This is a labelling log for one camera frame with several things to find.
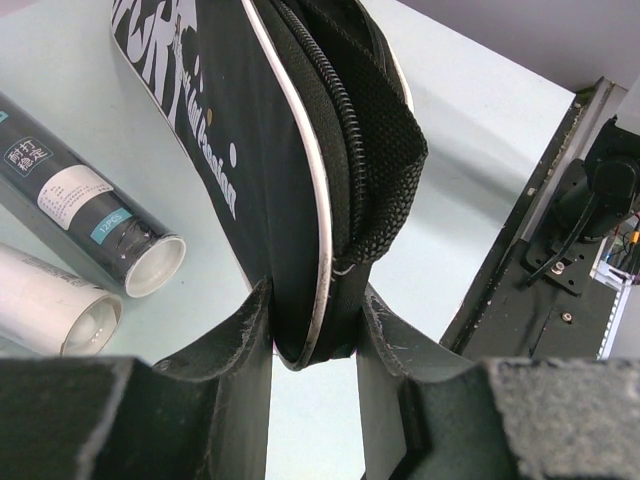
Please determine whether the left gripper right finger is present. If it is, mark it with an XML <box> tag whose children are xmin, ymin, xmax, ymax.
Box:
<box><xmin>356</xmin><ymin>288</ymin><xmax>639</xmax><ymax>479</ymax></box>

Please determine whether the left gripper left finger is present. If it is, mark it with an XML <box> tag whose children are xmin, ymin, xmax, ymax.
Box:
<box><xmin>1</xmin><ymin>280</ymin><xmax>272</xmax><ymax>479</ymax></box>

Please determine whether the white shuttlecock tube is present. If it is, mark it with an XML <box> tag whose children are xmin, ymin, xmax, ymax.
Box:
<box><xmin>1</xmin><ymin>244</ymin><xmax>123</xmax><ymax>356</ymax></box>

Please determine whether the black shuttlecock tube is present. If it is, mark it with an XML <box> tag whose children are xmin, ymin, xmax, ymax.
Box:
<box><xmin>1</xmin><ymin>95</ymin><xmax>186</xmax><ymax>298</ymax></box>

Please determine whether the black racket cover front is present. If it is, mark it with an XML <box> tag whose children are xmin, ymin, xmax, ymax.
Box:
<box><xmin>110</xmin><ymin>1</ymin><xmax>428</xmax><ymax>370</ymax></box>

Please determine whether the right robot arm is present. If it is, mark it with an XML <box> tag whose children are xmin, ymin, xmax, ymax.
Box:
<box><xmin>525</xmin><ymin>114</ymin><xmax>639</xmax><ymax>287</ymax></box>

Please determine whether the light green table mat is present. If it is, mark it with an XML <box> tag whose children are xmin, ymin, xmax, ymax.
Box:
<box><xmin>1</xmin><ymin>1</ymin><xmax>573</xmax><ymax>479</ymax></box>

